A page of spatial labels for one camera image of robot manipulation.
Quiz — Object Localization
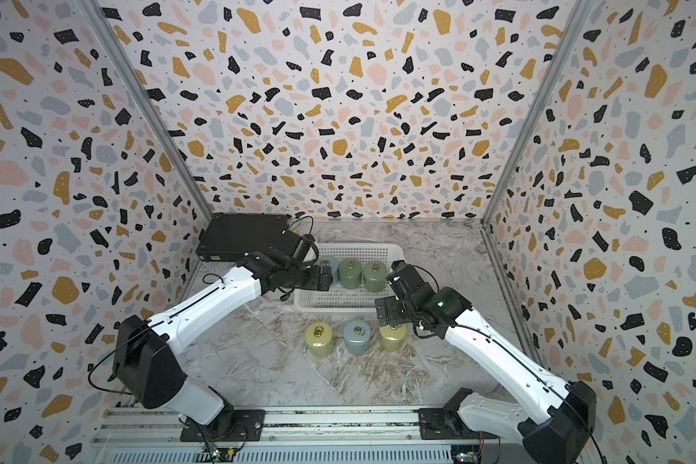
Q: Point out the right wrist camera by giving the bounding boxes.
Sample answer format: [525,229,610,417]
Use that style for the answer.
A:
[386,260,426,300]

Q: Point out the aluminium mounting rail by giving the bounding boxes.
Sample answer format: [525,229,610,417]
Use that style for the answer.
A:
[89,406,533,463]

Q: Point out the black flat case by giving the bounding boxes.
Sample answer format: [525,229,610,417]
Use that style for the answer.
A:
[196,213,288,262]

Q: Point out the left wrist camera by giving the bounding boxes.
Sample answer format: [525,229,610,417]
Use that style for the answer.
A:
[265,230,319,269]

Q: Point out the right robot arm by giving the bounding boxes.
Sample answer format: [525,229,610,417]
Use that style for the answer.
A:
[376,268,597,463]

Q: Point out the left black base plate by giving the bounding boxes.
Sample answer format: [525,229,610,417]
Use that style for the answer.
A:
[180,409,266,443]

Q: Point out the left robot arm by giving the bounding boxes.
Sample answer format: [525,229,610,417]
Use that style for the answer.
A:
[109,252,334,430]

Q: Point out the white plastic perforated basket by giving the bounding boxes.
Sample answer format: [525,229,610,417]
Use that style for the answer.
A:
[294,243,405,313]

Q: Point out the right circuit board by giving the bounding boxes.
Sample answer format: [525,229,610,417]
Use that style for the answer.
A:
[450,445,481,464]

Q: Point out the blue-grey canister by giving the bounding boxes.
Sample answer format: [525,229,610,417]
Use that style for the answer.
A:
[343,319,371,357]

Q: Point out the yellow-green canister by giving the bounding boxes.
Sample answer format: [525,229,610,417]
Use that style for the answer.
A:
[379,324,408,352]
[305,321,334,358]

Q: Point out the small green circuit board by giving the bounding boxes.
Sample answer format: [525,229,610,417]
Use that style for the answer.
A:
[208,446,237,463]

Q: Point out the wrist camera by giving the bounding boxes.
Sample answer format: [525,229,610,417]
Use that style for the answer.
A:
[265,230,319,269]
[386,260,426,300]

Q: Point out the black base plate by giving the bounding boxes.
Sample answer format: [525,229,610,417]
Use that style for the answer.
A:
[180,409,266,443]
[418,408,497,441]

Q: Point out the green canister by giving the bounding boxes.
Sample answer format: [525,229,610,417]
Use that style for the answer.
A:
[363,261,388,293]
[338,258,363,290]

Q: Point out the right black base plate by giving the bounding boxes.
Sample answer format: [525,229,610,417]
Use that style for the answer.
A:
[418,408,497,441]

